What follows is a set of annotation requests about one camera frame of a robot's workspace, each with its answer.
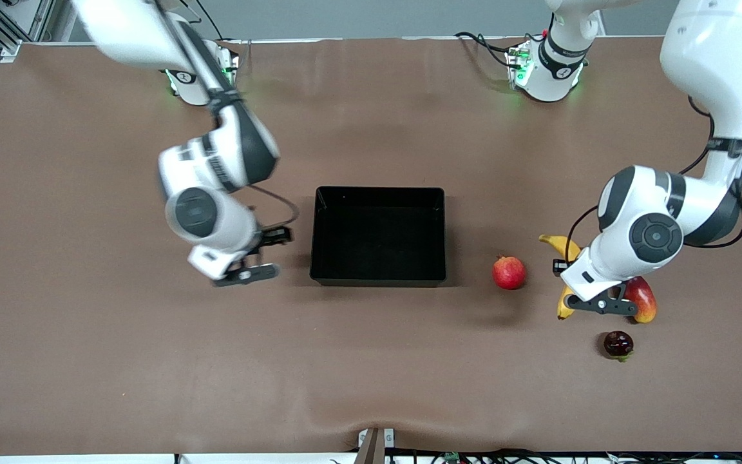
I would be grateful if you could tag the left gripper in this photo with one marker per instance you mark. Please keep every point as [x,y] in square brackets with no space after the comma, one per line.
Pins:
[562,265]

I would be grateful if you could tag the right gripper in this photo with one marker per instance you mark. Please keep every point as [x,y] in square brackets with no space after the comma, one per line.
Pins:
[272,237]

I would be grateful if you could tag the yellow banana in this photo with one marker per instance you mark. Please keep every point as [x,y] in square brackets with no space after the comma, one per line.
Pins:
[564,246]

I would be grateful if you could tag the black plastic box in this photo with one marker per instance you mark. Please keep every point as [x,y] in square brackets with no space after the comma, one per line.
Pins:
[377,238]

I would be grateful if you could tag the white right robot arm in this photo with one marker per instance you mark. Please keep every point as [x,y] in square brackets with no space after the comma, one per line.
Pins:
[229,154]

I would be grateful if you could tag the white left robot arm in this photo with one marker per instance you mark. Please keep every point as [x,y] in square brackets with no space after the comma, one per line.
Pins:
[654,206]

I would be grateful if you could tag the dark purple mangosteen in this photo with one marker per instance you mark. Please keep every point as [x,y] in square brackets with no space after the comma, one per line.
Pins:
[618,344]

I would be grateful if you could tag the red yellow mango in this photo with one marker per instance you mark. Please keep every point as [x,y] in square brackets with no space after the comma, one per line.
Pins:
[645,303]

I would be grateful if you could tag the red pomegranate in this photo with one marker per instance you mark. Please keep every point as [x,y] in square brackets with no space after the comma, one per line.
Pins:
[509,272]

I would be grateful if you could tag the brown table cover mat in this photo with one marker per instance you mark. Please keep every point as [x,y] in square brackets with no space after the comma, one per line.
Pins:
[152,361]

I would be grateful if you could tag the grey metal camera bracket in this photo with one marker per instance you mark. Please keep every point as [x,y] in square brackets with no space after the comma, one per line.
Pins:
[374,444]

